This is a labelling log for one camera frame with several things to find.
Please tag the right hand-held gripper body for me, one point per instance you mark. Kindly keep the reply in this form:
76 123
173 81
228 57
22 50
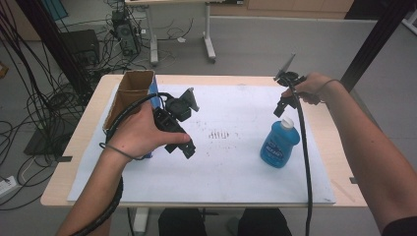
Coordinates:
290 78

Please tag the black computer tower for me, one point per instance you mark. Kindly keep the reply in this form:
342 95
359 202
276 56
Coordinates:
126 32

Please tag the wooden cabinet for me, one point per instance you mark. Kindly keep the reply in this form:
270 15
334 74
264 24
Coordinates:
288 8

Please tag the black tape piece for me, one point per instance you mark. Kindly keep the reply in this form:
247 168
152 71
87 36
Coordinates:
64 159
353 180

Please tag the person's right leg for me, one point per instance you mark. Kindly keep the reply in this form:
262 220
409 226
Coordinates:
262 223

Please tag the person's black sleeve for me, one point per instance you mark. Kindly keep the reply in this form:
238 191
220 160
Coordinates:
403 227

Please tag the person's left hand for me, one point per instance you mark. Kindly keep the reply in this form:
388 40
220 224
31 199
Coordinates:
137 134

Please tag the white power strip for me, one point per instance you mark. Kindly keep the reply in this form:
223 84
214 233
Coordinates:
6 186

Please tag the person's right hand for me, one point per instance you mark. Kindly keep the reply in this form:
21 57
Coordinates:
313 87

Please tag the person's leg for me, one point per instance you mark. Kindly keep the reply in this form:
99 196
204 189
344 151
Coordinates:
180 223
262 223

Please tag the black floor base plate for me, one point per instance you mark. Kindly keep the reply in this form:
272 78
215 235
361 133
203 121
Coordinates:
39 144

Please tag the black metal stand post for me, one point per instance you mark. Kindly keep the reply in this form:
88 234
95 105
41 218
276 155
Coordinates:
373 42
55 42

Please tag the black box on floor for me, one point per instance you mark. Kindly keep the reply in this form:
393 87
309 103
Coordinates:
82 46

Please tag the white table leg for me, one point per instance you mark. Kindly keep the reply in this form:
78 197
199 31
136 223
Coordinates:
141 219

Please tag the person's left leg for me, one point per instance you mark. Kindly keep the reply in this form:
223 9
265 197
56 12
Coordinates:
180 223

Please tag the blue bottle with white cap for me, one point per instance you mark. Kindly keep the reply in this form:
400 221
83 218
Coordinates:
278 144

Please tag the white desk frame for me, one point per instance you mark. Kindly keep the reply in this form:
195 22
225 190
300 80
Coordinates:
208 36

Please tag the open cardboard box blue outside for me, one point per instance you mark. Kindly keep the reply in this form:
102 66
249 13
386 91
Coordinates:
131 95

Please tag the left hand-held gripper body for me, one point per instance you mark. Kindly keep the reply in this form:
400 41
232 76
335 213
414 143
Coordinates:
177 108

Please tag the white paper sheet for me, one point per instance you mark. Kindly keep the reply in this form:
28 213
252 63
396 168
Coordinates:
226 177

